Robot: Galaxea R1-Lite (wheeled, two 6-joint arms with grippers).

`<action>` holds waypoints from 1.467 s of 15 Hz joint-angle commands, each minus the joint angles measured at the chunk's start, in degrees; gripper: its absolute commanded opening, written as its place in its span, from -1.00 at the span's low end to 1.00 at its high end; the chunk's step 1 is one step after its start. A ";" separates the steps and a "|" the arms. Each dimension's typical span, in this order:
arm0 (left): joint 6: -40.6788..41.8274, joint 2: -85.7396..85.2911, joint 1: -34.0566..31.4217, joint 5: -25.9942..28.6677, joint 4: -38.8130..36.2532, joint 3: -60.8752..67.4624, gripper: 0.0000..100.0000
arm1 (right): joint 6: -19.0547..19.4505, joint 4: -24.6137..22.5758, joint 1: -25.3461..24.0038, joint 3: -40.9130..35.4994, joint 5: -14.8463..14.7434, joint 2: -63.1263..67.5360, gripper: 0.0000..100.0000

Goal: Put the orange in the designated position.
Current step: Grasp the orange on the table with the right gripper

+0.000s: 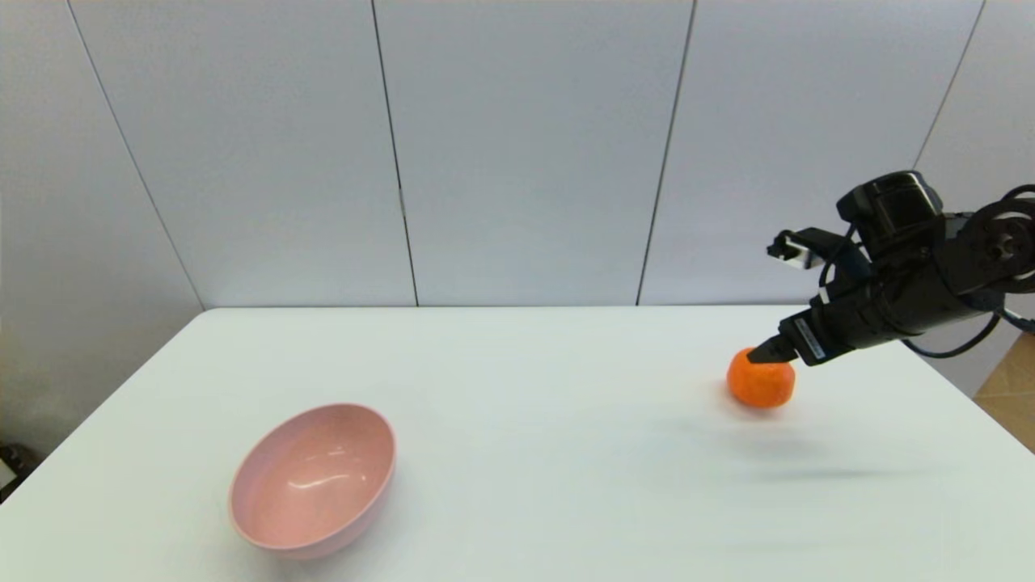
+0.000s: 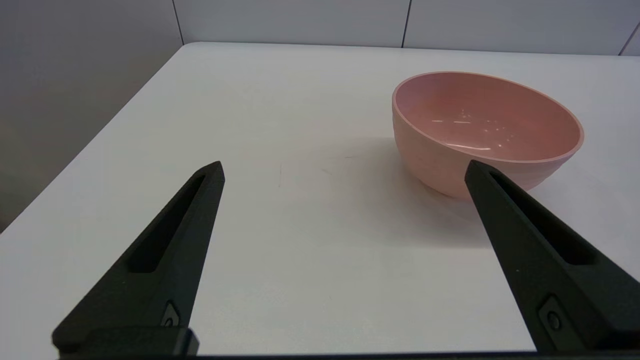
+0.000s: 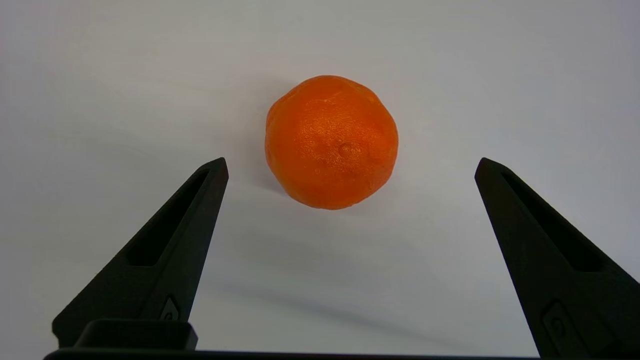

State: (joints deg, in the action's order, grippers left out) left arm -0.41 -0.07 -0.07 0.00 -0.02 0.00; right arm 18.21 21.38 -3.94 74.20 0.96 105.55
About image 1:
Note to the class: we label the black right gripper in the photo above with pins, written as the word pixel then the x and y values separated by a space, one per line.
pixel 881 311

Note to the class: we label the orange fruit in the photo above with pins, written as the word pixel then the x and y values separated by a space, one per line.
pixel 760 386

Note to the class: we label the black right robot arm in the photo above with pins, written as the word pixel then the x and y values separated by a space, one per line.
pixel 994 250

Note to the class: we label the pink bowl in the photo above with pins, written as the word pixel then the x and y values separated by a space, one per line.
pixel 311 485

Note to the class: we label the dark object beside table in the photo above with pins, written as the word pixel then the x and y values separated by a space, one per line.
pixel 14 462

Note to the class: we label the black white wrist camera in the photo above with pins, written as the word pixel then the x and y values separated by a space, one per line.
pixel 800 245

